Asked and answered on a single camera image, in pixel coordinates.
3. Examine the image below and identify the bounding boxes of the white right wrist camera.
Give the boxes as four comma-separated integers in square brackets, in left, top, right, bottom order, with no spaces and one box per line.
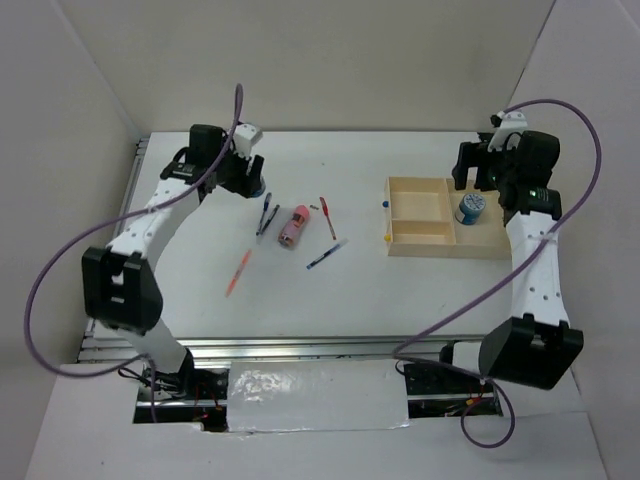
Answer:
[487,111,528,152]

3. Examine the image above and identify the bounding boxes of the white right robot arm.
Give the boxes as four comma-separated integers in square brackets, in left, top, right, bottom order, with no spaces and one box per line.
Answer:
[452,131,584,390]

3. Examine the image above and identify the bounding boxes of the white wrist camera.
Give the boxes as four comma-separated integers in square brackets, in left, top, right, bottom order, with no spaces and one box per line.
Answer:
[232,123,263,158]
[487,111,528,152]

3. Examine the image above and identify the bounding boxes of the blue capped gel pen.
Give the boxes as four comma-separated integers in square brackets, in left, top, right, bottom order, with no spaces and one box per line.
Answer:
[256,192,272,237]

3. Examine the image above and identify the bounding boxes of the pink capped marker bottle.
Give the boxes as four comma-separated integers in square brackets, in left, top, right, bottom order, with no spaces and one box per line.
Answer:
[278,205,310,249]

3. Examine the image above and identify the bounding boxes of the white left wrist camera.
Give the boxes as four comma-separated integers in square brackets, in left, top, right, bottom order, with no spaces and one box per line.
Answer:
[232,123,263,158]

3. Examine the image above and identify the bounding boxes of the wooden compartment tray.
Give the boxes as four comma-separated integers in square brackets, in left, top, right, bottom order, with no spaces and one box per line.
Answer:
[384,177,511,260]

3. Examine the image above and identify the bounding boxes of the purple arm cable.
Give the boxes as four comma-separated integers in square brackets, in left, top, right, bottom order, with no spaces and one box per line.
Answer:
[23,83,246,424]
[392,98,603,447]

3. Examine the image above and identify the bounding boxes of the silver foil sheet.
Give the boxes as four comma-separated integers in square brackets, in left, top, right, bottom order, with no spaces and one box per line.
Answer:
[227,360,409,433]

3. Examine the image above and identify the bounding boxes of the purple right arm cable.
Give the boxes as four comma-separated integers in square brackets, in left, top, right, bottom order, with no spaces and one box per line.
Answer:
[392,98,603,447]

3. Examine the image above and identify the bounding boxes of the blue refill pen clear cap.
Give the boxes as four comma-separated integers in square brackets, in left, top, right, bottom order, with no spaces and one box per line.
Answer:
[306,239,348,270]

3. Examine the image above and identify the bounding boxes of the aluminium frame rail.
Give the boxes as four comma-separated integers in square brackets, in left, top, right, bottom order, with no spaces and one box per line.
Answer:
[77,134,506,363]

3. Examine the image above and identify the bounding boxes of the orange highlighter pen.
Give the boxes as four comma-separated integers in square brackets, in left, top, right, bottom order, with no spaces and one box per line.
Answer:
[225,249,252,298]

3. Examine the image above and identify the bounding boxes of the black gel pen clear cap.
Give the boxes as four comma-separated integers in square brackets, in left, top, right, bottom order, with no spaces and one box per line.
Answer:
[256,204,280,244]

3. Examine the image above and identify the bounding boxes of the red gel pen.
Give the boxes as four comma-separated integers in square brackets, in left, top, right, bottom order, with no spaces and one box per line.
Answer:
[319,196,337,241]

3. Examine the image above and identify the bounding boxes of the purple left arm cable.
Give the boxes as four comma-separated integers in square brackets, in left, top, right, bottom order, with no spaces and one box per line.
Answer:
[23,83,246,424]

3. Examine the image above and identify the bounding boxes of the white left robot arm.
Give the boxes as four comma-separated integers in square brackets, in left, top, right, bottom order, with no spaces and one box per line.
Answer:
[81,123,264,399]

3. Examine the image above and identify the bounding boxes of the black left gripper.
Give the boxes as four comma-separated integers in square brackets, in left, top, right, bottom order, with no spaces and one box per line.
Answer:
[212,139,266,200]

